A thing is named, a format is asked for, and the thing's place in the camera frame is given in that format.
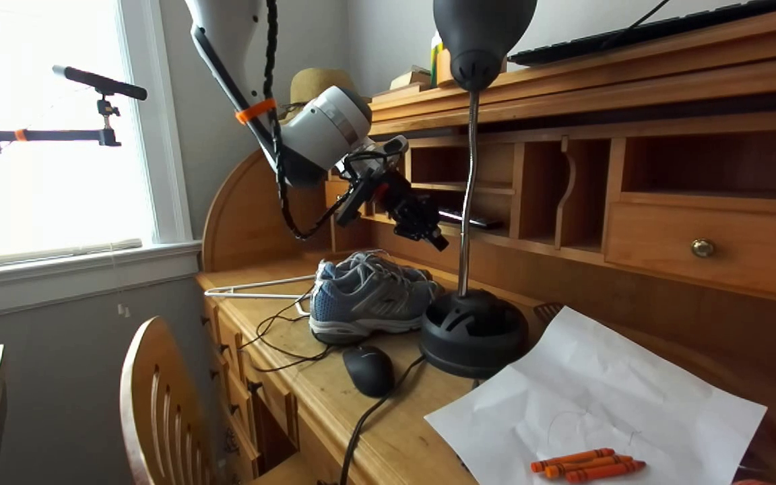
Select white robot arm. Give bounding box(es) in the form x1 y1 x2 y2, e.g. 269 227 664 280
184 0 448 252

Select right grey blue sneaker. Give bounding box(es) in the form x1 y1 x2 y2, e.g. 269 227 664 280
315 252 432 280

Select grey blue sneaker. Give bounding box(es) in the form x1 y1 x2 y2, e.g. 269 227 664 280
315 252 432 280
311 264 443 345

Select black mouse cable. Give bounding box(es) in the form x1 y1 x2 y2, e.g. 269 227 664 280
336 354 429 485

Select black desk lamp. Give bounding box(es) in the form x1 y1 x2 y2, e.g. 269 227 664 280
418 0 541 381

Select white wire clothes hanger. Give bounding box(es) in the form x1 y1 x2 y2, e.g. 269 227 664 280
204 274 312 310

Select thin black cable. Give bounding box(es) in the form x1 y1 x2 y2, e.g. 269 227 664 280
239 292 333 374

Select stacked books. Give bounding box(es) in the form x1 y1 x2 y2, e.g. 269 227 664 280
387 68 433 91

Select wooden roll-top desk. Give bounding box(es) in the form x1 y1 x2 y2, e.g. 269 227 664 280
195 0 776 485

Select left grey blue sneaker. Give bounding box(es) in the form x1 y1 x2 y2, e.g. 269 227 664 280
311 264 443 345

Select wooden desk drawer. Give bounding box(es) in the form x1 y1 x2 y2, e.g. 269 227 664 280
607 204 776 297

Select white paper sheet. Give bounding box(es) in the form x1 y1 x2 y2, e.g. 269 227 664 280
429 308 765 485

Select black computer mouse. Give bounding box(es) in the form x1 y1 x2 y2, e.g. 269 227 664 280
342 347 394 400

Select straw hat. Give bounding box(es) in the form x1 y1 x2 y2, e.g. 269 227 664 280
286 68 356 117

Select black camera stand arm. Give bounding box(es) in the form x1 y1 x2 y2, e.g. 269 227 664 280
0 64 148 152

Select orange crayons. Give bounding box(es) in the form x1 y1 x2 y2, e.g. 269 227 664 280
530 447 645 482

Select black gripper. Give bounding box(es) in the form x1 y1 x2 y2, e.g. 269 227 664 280
336 134 448 252

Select wooden chair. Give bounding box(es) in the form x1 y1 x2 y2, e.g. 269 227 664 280
117 316 319 485

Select black remote in cubby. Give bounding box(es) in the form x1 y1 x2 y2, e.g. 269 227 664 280
436 211 503 229

